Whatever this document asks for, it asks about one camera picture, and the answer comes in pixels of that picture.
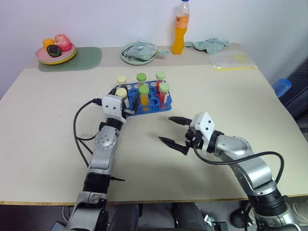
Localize blue test tube rack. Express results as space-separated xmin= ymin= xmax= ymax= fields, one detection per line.
xmin=107 ymin=81 xmax=174 ymax=117

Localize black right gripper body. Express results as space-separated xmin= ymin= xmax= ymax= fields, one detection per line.
xmin=183 ymin=124 xmax=205 ymax=152

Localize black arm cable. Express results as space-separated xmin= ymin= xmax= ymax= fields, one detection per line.
xmin=193 ymin=147 xmax=284 ymax=184
xmin=73 ymin=98 xmax=104 ymax=167

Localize black box under table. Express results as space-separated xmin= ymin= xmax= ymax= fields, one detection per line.
xmin=204 ymin=215 xmax=228 ymax=231

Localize yellow plate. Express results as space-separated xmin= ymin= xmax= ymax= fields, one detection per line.
xmin=37 ymin=47 xmax=78 ymax=66

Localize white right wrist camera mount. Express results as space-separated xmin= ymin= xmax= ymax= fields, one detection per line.
xmin=192 ymin=111 xmax=217 ymax=155

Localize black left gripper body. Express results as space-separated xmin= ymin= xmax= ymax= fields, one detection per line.
xmin=120 ymin=95 xmax=136 ymax=117

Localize grey box under table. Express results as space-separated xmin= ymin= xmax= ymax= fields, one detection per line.
xmin=51 ymin=220 xmax=68 ymax=231

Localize green cap orange test tube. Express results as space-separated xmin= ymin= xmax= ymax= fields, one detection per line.
xmin=138 ymin=85 xmax=151 ymax=112

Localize cream cap dark test tube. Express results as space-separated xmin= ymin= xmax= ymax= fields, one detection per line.
xmin=115 ymin=76 xmax=128 ymax=91

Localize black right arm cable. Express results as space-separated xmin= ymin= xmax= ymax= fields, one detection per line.
xmin=193 ymin=147 xmax=284 ymax=184

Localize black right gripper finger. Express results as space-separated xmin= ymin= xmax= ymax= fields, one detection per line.
xmin=157 ymin=136 xmax=191 ymax=156
xmin=167 ymin=116 xmax=193 ymax=127

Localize clear zip plastic bag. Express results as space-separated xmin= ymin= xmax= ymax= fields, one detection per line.
xmin=207 ymin=53 xmax=258 ymax=71

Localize black carbon fibre object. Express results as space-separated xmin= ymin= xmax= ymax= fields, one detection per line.
xmin=281 ymin=57 xmax=308 ymax=135

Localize green cap red test tube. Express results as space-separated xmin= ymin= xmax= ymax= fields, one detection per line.
xmin=155 ymin=71 xmax=166 ymax=95
xmin=158 ymin=82 xmax=170 ymax=109

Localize green placemat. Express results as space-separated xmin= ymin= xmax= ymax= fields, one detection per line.
xmin=38 ymin=46 xmax=103 ymax=73

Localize crumpled green cloth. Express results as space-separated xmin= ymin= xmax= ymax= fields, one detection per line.
xmin=183 ymin=37 xmax=231 ymax=54

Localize black rounded shoe shape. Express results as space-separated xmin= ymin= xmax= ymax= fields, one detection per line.
xmin=229 ymin=207 xmax=249 ymax=230

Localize dark grey rounded shape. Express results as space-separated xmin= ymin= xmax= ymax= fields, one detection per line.
xmin=172 ymin=202 xmax=208 ymax=231

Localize orange drink bottle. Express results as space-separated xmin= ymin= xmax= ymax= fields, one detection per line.
xmin=171 ymin=0 xmax=191 ymax=56

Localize dark toy food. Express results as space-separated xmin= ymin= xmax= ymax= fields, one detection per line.
xmin=46 ymin=44 xmax=61 ymax=58

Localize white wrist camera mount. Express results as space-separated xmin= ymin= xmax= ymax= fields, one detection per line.
xmin=101 ymin=94 xmax=128 ymax=125
xmin=192 ymin=111 xmax=217 ymax=155

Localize orange toy food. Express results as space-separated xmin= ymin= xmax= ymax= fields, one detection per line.
xmin=42 ymin=38 xmax=56 ymax=52

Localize blue ribbed cup stack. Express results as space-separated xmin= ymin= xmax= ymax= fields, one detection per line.
xmin=272 ymin=77 xmax=293 ymax=98

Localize light green plate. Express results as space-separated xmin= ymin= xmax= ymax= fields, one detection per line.
xmin=119 ymin=41 xmax=157 ymax=66

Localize pink toy food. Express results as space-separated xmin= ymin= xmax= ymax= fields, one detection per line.
xmin=53 ymin=33 xmax=73 ymax=52

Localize pink plate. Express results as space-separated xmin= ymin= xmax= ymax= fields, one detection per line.
xmin=35 ymin=44 xmax=77 ymax=63

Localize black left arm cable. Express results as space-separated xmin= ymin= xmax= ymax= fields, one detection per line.
xmin=73 ymin=98 xmax=104 ymax=167

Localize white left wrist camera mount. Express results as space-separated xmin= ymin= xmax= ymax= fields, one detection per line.
xmin=101 ymin=94 xmax=128 ymax=125

